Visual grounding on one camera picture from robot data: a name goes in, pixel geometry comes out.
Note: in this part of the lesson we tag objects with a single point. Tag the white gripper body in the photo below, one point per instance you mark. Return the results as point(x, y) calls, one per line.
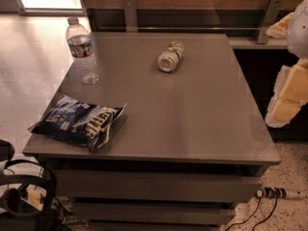
point(298, 33)

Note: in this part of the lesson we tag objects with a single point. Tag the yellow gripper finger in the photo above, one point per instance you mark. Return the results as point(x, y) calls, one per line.
point(279, 29)
point(290, 94)

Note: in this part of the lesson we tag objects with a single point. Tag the white power strip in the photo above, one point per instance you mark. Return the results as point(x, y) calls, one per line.
point(280, 193)

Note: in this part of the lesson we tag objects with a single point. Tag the grey drawer cabinet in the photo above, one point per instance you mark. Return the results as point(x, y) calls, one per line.
point(188, 147)

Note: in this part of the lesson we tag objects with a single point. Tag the clear plastic water bottle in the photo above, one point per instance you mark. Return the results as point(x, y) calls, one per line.
point(82, 51)

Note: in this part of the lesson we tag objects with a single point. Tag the blue chip bag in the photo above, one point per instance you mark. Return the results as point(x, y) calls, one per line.
point(77, 122)

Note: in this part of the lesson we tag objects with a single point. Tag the right metal shelf bracket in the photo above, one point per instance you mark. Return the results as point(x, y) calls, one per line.
point(269, 16)

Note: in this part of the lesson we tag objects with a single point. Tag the metal shelf bracket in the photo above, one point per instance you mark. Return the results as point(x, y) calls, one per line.
point(269, 16)
point(130, 15)

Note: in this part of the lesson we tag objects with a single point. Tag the left metal shelf bracket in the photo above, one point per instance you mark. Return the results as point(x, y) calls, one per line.
point(130, 15)

